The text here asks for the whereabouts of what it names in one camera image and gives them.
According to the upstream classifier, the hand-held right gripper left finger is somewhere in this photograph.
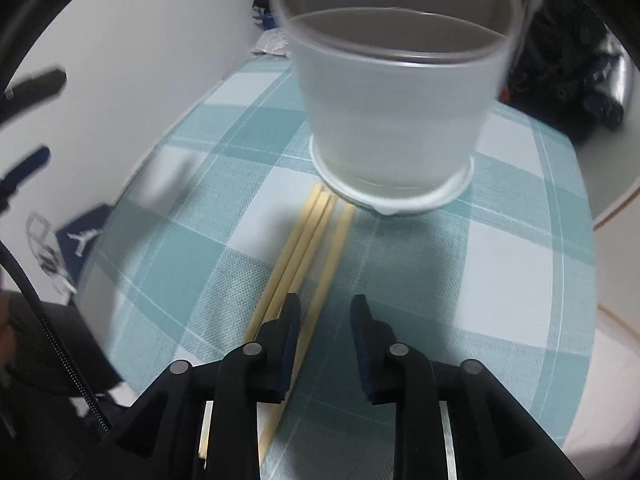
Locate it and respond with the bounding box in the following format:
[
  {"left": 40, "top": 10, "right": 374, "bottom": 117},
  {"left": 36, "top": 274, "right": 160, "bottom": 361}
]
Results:
[{"left": 102, "top": 292, "right": 303, "bottom": 480}]

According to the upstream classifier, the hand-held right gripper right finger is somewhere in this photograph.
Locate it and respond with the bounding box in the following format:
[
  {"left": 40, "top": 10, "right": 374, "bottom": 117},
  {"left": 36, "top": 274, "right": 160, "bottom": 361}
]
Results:
[{"left": 350, "top": 294, "right": 586, "bottom": 480}]

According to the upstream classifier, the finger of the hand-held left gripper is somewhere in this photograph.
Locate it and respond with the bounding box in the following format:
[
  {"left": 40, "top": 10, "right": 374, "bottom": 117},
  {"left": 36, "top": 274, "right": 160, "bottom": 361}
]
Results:
[
  {"left": 2, "top": 66, "right": 68, "bottom": 111},
  {"left": 0, "top": 146, "right": 52, "bottom": 198}
]

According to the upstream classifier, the wooden chopstick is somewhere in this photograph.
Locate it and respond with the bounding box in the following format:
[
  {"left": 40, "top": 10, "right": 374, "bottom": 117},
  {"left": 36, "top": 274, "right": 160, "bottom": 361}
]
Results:
[
  {"left": 253, "top": 191, "right": 331, "bottom": 333},
  {"left": 270, "top": 195, "right": 339, "bottom": 321},
  {"left": 257, "top": 202, "right": 357, "bottom": 467},
  {"left": 241, "top": 185, "right": 323, "bottom": 346}
]

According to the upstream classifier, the white plastic cup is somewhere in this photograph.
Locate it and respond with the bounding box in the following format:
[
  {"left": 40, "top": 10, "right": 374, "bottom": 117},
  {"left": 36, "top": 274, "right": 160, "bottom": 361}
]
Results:
[{"left": 270, "top": 0, "right": 526, "bottom": 217}]

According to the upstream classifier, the navy item with white logo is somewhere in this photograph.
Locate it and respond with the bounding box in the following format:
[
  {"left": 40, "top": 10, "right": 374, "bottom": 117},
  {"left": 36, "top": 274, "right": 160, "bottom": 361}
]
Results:
[{"left": 55, "top": 204, "right": 114, "bottom": 281}]

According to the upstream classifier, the white printed plastic bag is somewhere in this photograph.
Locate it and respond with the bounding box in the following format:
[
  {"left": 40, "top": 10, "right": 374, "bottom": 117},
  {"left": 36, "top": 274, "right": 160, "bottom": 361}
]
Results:
[{"left": 24, "top": 214, "right": 77, "bottom": 295}]

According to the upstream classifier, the teal checkered tablecloth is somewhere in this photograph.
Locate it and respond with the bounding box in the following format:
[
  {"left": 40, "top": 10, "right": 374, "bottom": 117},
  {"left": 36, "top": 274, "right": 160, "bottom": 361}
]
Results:
[{"left": 77, "top": 55, "right": 599, "bottom": 480}]

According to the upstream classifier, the white plastic parcel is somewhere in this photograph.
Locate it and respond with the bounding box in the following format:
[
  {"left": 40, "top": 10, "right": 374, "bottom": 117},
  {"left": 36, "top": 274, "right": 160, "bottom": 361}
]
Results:
[{"left": 251, "top": 29, "right": 292, "bottom": 57}]

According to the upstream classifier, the black hanging garment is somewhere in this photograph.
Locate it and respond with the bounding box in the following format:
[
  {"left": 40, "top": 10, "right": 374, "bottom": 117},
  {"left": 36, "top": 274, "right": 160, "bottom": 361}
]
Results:
[{"left": 507, "top": 0, "right": 626, "bottom": 138}]

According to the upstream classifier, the black cable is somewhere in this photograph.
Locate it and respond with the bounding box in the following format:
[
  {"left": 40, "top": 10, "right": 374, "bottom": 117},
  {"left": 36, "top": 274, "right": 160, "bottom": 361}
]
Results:
[{"left": 0, "top": 240, "right": 114, "bottom": 437}]

